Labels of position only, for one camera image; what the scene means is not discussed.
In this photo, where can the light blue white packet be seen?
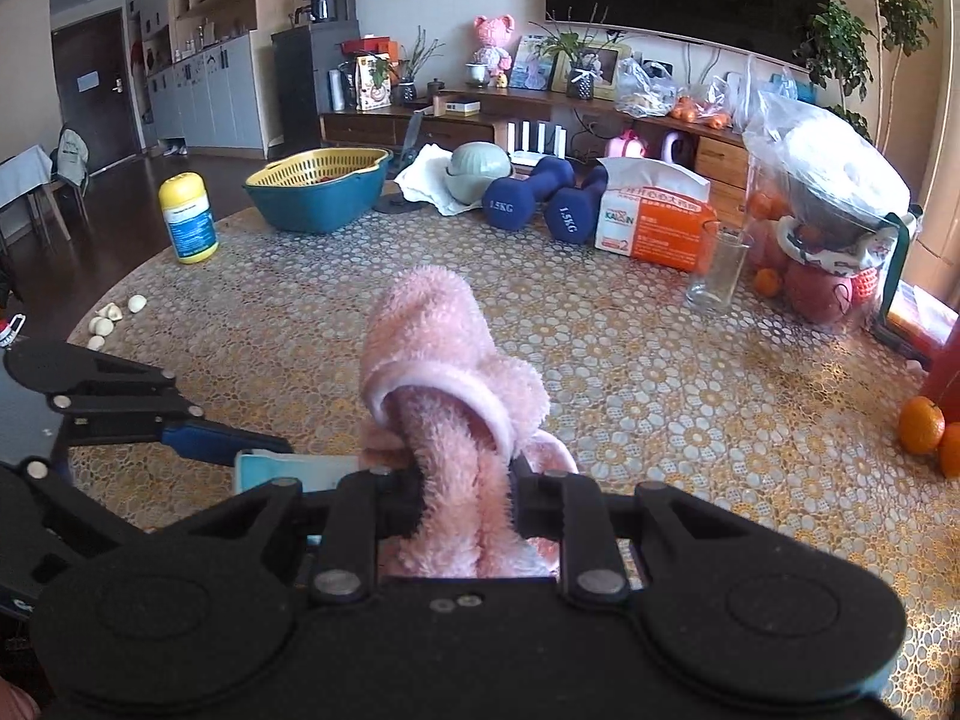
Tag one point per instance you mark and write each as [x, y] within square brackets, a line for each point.
[300, 471]

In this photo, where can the pink toy kettle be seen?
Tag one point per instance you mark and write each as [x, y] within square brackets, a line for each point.
[627, 145]

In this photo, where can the pink plush bear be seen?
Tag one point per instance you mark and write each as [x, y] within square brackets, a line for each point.
[493, 41]

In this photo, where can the orange white tissue pack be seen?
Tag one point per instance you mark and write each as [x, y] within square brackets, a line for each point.
[652, 229]

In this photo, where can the black water dispenser cabinet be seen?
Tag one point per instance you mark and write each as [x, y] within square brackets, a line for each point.
[304, 90]

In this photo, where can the pink fluffy towel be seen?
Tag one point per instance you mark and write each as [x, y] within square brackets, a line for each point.
[435, 360]

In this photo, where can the printed gift bag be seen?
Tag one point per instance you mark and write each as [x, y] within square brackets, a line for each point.
[373, 86]

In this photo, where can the chair with jacket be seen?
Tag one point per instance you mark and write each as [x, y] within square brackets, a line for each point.
[71, 157]

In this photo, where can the flat white box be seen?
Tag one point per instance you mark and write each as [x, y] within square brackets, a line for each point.
[459, 105]

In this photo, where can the clear drinking glass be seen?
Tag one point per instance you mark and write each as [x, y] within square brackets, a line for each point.
[716, 274]

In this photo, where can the blue dumbbell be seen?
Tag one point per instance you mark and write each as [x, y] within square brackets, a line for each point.
[525, 195]
[574, 214]

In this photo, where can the white router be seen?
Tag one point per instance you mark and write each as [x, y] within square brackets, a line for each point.
[536, 139]

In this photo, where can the grey floor cabinets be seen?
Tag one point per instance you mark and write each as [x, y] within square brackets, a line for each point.
[210, 94]

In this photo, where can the small photo frame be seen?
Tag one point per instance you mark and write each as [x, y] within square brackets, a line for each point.
[531, 64]

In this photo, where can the clear plastic bag of food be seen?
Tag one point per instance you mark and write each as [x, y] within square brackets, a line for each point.
[645, 90]

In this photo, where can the yellow plastic strainer basket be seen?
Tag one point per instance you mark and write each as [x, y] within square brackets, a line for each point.
[315, 165]

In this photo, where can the plant in black pot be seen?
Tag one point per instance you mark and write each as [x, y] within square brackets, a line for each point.
[407, 90]

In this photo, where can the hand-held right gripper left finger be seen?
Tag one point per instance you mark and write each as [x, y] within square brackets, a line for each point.
[360, 510]

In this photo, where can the yellow bottle with blue label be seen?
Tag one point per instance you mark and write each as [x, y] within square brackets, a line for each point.
[187, 217]

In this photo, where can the tall green houseplant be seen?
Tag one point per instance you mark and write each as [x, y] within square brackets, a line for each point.
[862, 22]

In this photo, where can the teal plastic basin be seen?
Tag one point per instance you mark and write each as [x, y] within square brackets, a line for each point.
[315, 206]

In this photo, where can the orange fruit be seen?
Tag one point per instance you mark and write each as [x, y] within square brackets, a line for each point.
[922, 426]
[951, 450]
[767, 282]

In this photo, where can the red box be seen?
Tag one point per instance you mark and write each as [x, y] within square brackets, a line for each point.
[943, 375]

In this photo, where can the clear plastic bag with bowl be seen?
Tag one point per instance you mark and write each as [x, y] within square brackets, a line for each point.
[825, 165]

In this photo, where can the pale green bowl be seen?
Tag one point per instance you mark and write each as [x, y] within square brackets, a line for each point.
[476, 169]

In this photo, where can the pile of oranges on cabinet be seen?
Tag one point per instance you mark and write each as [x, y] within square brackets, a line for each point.
[697, 114]

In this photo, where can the dark wooden door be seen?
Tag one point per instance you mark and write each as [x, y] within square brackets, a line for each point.
[94, 82]

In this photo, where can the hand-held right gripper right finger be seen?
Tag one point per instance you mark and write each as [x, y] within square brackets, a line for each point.
[577, 525]

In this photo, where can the wooden media cabinet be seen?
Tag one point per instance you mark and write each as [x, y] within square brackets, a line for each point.
[360, 129]

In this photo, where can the large photo frame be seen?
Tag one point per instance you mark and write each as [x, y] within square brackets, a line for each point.
[600, 67]

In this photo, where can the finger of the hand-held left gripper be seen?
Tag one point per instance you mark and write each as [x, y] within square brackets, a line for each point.
[217, 439]
[67, 502]

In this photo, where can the white cloth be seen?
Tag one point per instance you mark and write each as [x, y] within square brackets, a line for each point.
[424, 180]

